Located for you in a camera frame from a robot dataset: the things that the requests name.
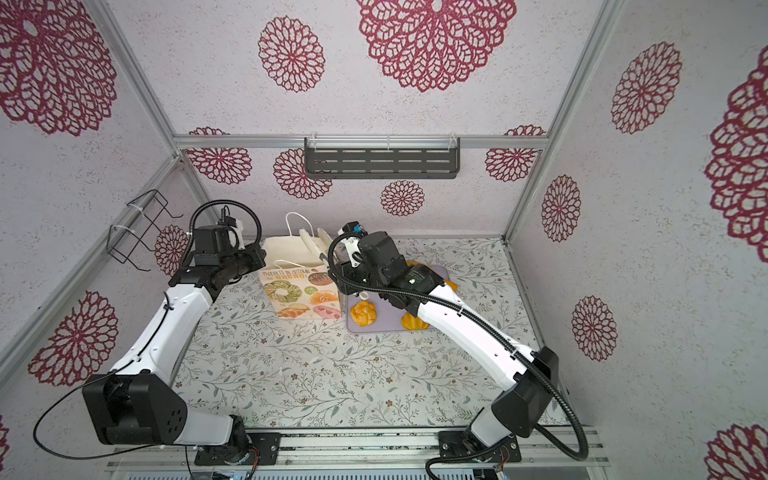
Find cream bread tongs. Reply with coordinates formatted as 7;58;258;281
299;228;332;266

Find printed white paper bag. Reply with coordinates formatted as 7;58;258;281
258;212;343;321

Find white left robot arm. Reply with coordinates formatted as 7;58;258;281
82;243;266;465

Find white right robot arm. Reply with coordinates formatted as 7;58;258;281
329;255;566;461

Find orange shell bread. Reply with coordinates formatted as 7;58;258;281
401;313;430;331

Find knotted golden bun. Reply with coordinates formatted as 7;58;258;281
350;301;378;328

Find lilac plastic tray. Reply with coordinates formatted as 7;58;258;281
345;263;451;335

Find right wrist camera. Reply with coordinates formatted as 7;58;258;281
339;222;409;287

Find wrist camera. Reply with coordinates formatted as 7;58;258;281
192;224;241;267
339;222;409;287

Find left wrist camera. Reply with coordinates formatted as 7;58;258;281
192;224;241;267

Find black wire wall rack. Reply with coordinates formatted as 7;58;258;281
104;189;183;272

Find grey wall shelf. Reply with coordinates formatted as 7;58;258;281
303;137;461;180

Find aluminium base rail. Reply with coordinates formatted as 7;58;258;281
100;427;613;479

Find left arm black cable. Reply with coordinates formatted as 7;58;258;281
32;293;199;463

